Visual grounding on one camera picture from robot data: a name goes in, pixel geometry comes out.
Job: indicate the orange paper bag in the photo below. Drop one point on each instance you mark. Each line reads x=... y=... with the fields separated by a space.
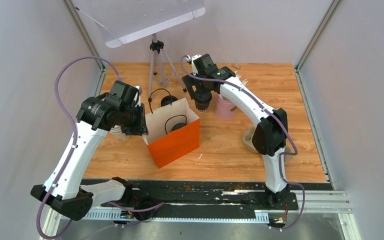
x=165 y=146

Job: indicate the stack of paper cups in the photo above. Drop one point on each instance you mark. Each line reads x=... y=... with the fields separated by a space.
x=117 y=132

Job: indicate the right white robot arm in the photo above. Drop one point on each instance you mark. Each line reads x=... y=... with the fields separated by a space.
x=271 y=125

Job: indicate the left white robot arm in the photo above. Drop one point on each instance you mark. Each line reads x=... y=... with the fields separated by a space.
x=121 y=110

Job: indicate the bundle of wrapped straws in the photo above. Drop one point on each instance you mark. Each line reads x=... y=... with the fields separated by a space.
x=243 y=80

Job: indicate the stack of black lids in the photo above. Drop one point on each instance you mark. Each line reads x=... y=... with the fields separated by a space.
x=168 y=100

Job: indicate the black cup lid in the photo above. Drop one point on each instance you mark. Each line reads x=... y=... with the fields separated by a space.
x=203 y=97
x=178 y=126

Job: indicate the grey tripod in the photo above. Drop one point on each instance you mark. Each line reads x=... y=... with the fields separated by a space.
x=157 y=73

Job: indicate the pink straw holder cup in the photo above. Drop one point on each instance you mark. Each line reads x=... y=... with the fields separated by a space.
x=224 y=108

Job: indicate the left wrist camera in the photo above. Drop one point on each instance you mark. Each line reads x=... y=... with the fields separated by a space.
x=137 y=101

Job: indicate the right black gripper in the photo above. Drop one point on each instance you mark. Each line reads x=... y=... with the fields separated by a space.
x=190 y=80

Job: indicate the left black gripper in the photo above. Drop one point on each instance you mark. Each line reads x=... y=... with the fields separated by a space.
x=140 y=128

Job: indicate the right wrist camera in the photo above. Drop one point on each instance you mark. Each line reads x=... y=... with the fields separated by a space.
x=191 y=60

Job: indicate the cardboard cup carrier tray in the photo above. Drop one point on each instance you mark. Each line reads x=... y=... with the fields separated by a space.
x=247 y=142

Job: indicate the white reflector board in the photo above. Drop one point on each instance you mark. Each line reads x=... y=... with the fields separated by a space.
x=124 y=21

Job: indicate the black paper coffee cup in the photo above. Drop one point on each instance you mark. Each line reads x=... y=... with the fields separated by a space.
x=202 y=107

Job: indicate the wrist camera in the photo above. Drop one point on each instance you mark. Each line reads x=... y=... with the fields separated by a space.
x=191 y=60
x=137 y=101

